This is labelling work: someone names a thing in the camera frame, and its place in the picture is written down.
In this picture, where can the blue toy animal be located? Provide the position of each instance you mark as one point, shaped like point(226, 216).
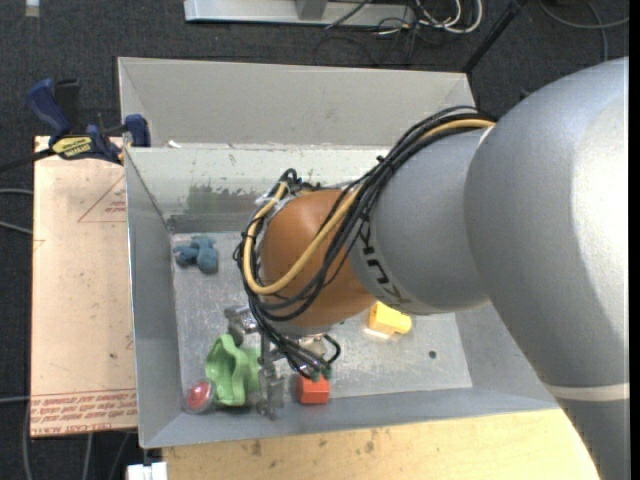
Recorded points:
point(197, 254)

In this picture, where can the brown cardboard board, red print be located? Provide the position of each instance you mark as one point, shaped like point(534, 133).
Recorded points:
point(80, 293)

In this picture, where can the green plastic toy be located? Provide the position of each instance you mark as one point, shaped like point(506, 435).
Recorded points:
point(229, 373)

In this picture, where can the grey metal bin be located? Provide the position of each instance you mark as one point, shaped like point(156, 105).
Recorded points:
point(280, 103)

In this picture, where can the red-orange block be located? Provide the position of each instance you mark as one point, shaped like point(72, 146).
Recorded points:
point(312, 391)

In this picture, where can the red round clear-rimmed disc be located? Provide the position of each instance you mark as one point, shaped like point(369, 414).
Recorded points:
point(200, 396)

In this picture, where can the yellow plastic block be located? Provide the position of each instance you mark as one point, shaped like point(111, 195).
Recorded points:
point(390, 321)

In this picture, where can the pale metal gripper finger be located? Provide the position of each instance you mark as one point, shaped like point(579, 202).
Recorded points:
point(276, 386)
point(267, 408)

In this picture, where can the grey metal tool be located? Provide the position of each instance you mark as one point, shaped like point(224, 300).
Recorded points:
point(237, 324)

